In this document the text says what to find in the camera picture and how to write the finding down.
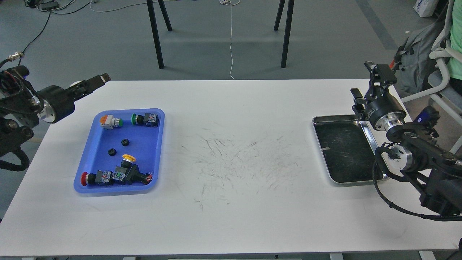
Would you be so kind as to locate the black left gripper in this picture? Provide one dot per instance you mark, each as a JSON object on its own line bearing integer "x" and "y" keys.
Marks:
{"x": 59, "y": 102}

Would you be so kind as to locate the blue plastic tray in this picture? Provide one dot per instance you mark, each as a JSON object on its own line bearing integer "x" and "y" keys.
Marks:
{"x": 145, "y": 146}

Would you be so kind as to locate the green push button switch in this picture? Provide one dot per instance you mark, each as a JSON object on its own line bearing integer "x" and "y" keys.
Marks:
{"x": 146, "y": 119}

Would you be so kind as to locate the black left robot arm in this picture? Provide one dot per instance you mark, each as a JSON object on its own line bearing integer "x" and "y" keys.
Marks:
{"x": 22, "y": 108}

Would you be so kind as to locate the orange white push button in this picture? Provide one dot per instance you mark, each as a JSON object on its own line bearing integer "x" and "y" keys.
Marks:
{"x": 110, "y": 122}

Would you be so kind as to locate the metal tray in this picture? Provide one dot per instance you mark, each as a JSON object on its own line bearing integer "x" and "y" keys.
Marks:
{"x": 347, "y": 146}

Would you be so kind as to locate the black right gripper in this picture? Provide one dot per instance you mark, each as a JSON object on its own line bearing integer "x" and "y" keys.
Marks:
{"x": 383, "y": 112}

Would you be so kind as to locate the yellow push button switch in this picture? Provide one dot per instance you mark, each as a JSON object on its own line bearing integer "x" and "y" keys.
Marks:
{"x": 128, "y": 172}

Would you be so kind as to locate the grey backpack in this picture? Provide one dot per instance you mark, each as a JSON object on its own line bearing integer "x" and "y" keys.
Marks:
{"x": 411, "y": 64}

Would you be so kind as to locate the black table leg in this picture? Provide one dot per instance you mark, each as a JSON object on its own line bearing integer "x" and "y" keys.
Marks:
{"x": 287, "y": 28}
{"x": 153, "y": 24}

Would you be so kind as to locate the white chair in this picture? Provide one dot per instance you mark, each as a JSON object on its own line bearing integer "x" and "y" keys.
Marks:
{"x": 441, "y": 92}

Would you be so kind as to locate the person in green shirt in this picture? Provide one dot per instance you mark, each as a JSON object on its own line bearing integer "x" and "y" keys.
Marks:
{"x": 455, "y": 66}

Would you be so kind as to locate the black right table leg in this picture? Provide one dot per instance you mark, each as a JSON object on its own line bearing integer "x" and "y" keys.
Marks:
{"x": 287, "y": 28}

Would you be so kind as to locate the red push button switch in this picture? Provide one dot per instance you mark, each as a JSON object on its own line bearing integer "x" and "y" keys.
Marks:
{"x": 101, "y": 178}

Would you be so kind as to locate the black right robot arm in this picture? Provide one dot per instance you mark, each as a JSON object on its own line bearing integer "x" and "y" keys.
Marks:
{"x": 411, "y": 154}

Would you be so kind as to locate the black left table leg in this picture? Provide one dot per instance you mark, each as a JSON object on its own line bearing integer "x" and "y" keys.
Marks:
{"x": 153, "y": 24}

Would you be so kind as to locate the white cardboard box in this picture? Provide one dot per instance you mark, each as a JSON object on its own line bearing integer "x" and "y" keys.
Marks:
{"x": 425, "y": 8}

